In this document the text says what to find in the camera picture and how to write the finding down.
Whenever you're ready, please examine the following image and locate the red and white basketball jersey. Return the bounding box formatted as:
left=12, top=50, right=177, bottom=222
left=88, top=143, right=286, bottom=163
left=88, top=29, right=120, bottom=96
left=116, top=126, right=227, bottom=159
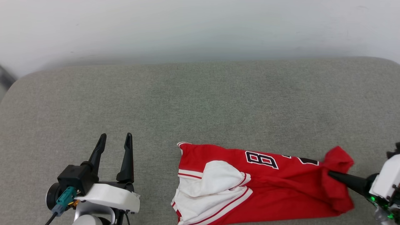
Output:
left=171, top=142, right=355, bottom=225

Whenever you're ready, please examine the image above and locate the grey fabric sofa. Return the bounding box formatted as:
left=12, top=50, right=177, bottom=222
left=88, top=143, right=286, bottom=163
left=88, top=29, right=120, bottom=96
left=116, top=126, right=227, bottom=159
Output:
left=0, top=56, right=400, bottom=225

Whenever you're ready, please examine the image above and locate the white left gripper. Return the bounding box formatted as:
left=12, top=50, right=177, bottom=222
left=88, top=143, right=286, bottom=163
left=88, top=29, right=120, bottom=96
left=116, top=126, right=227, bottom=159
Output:
left=74, top=132, right=141, bottom=215

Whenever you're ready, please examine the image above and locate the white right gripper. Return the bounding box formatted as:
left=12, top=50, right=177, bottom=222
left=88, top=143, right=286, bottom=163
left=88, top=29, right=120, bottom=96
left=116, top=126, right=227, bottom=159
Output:
left=327, top=153, right=400, bottom=204

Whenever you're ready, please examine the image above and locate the left camera cable teal connector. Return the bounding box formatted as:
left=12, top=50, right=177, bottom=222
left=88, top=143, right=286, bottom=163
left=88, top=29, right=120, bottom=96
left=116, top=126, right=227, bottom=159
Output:
left=45, top=186, right=78, bottom=225

